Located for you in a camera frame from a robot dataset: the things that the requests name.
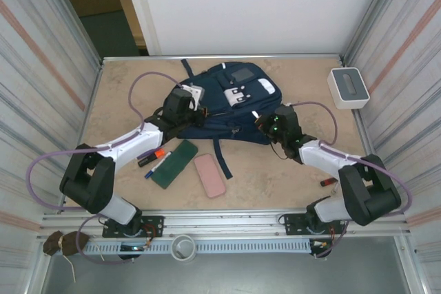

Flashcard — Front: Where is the tan string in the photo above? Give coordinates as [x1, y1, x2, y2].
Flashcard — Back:
[63, 254, 77, 284]

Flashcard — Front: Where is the aluminium mounting rail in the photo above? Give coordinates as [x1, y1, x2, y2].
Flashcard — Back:
[36, 208, 413, 240]

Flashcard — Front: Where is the white grey box device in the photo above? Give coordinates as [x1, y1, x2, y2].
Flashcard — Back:
[327, 67, 370, 110]

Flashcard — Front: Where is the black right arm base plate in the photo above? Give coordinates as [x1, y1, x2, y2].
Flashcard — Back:
[284, 213, 345, 237]

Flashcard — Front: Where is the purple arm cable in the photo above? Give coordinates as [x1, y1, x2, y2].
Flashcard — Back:
[26, 72, 187, 266]
[291, 101, 414, 260]

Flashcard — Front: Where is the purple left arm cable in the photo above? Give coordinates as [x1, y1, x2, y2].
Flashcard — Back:
[26, 72, 187, 266]

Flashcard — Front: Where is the green pencil case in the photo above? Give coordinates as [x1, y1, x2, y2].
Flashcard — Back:
[150, 139, 199, 191]

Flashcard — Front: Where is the aluminium table edge profile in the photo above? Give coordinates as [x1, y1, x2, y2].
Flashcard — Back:
[101, 53, 345, 64]

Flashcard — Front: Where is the white plastic cup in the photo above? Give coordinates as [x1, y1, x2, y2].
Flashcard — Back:
[171, 234, 197, 260]

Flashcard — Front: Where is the blue white pen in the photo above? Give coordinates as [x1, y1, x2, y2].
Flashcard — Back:
[143, 149, 173, 180]

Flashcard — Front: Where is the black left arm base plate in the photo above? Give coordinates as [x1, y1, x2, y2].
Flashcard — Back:
[103, 216, 165, 239]

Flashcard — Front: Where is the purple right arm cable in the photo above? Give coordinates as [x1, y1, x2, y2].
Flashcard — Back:
[291, 101, 414, 260]

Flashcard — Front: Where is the black highlighter with orange cap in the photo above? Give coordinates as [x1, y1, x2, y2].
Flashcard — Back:
[137, 148, 165, 167]

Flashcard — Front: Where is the translucent corrugated side panel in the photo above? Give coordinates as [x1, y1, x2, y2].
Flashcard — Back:
[342, 0, 441, 294]
[0, 0, 104, 294]

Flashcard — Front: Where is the slotted grey cable duct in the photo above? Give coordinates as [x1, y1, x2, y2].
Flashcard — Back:
[84, 238, 311, 255]

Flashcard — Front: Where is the brown cloth bundle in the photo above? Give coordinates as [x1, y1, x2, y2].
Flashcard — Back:
[43, 231, 90, 257]

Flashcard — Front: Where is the grey metal sheet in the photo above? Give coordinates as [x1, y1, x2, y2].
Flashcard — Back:
[41, 235, 413, 294]

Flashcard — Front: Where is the navy blue backpack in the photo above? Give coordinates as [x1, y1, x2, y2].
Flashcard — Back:
[181, 59, 283, 180]

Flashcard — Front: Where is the pink pencil case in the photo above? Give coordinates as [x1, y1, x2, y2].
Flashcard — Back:
[194, 154, 227, 199]

